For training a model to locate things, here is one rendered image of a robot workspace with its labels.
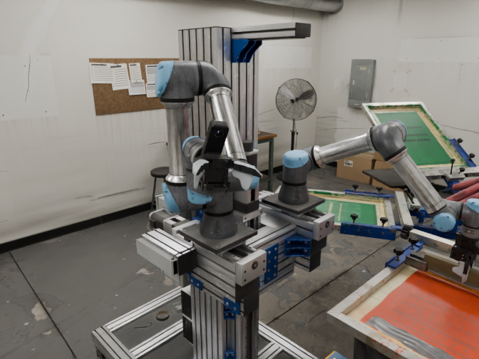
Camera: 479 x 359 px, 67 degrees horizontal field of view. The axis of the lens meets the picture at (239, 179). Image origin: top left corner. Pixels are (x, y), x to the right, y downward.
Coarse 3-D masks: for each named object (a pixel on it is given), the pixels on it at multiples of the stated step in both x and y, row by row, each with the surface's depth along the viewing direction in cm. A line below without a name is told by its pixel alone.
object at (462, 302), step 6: (462, 294) 156; (468, 294) 156; (474, 294) 156; (456, 300) 152; (462, 300) 152; (468, 300) 152; (474, 300) 152; (456, 306) 148; (462, 306) 148; (468, 306) 148; (474, 306) 148; (468, 312) 145; (474, 312) 145; (426, 342) 129; (444, 348) 127; (450, 354) 124
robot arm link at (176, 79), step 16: (160, 64) 118; (176, 64) 119; (192, 64) 120; (160, 80) 117; (176, 80) 118; (192, 80) 120; (160, 96) 121; (176, 96) 119; (192, 96) 123; (176, 112) 123; (176, 128) 124; (176, 144) 126; (176, 160) 128; (176, 176) 130; (176, 192) 130; (176, 208) 131; (192, 208) 134
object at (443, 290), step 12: (420, 276) 169; (432, 276) 169; (396, 288) 160; (408, 288) 160; (420, 288) 160; (432, 288) 160; (444, 288) 160; (456, 288) 160; (384, 300) 152; (396, 300) 152; (444, 300) 152; (372, 312) 145; (384, 312) 145; (396, 324) 138; (420, 336) 132
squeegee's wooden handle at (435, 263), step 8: (424, 256) 168; (432, 256) 166; (440, 256) 165; (432, 264) 166; (440, 264) 163; (448, 264) 161; (456, 264) 159; (440, 272) 164; (448, 272) 161; (472, 272) 154; (472, 280) 155
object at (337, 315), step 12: (420, 252) 185; (432, 252) 183; (384, 276) 162; (360, 288) 154; (372, 288) 155; (348, 300) 146; (360, 300) 149; (336, 312) 139; (348, 312) 144; (336, 324) 137; (348, 324) 133; (360, 324) 133; (360, 336) 130; (372, 336) 127; (384, 348) 124; (396, 348) 122
